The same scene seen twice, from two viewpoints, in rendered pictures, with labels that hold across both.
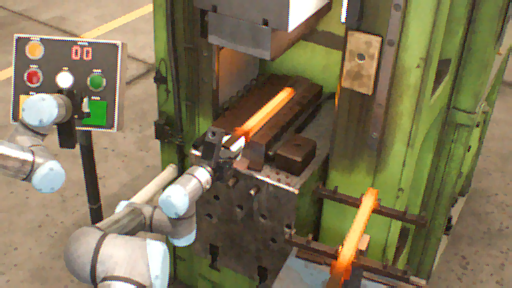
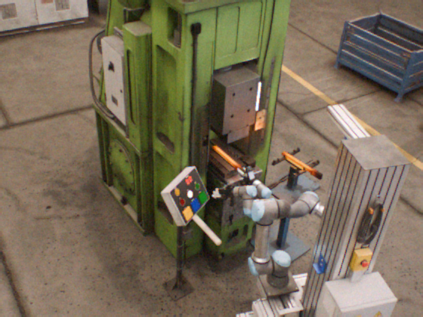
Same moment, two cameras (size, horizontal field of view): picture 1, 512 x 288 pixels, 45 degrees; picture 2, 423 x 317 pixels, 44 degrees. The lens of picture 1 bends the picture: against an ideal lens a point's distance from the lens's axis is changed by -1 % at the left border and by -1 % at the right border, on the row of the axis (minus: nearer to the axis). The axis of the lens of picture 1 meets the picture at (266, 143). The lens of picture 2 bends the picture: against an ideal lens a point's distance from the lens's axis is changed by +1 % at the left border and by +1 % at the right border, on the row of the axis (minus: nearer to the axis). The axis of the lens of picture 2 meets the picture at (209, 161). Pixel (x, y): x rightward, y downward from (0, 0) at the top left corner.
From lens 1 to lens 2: 3.38 m
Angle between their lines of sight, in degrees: 50
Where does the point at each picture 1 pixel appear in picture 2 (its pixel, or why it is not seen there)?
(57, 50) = (182, 186)
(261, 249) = not seen: hidden behind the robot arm
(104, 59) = (194, 176)
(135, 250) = (310, 195)
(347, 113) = (254, 137)
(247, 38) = (241, 133)
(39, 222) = (105, 303)
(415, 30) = (272, 100)
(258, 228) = not seen: hidden behind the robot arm
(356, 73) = (259, 123)
